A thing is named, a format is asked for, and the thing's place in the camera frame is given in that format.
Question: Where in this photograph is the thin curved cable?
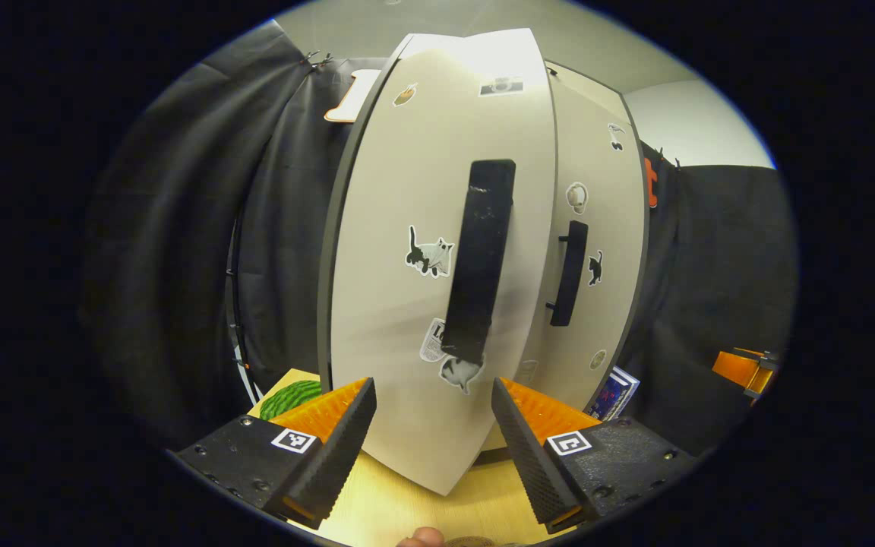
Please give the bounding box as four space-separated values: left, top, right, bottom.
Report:
225 217 265 403

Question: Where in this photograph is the green striped round object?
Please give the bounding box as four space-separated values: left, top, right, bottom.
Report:
258 379 324 422

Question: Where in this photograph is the white grey cabinet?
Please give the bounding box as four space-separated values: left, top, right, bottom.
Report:
317 29 651 464

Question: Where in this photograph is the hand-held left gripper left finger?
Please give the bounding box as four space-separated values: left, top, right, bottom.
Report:
170 376 379 532

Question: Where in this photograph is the dark blue book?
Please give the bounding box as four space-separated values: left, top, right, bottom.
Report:
588 367 633 421

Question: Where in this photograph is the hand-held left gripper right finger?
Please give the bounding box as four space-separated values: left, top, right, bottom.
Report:
491 376 702 536

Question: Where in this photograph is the white cabinet door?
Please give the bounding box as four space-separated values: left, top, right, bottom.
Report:
329 29 560 497
517 65 649 426

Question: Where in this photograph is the black door handle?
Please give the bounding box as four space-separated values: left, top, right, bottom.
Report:
545 220 589 328

